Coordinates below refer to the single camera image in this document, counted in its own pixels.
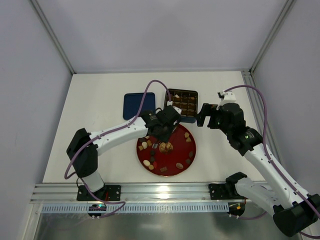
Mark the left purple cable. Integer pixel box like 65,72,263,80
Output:
64,79,173,216

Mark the purple cable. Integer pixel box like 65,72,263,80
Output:
223,84,320,237
64,79,173,216

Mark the slotted cable duct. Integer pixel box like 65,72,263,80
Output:
41,202,229,214

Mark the red round plate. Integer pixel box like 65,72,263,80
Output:
136,124,197,177

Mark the blue tin lid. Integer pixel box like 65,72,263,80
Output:
122,92,156,120

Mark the blue chocolate tin box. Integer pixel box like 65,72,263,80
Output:
168,88,199,124

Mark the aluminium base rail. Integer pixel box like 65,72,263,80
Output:
29,182,276,205

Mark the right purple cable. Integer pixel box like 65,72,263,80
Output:
223,84,320,237

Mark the brown oval chocolate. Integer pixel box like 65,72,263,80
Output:
175,162,184,169

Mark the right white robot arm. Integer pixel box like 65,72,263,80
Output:
196,103,320,237

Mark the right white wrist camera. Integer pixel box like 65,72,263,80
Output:
217,91,237,106

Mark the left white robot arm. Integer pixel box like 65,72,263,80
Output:
64,105,182,202

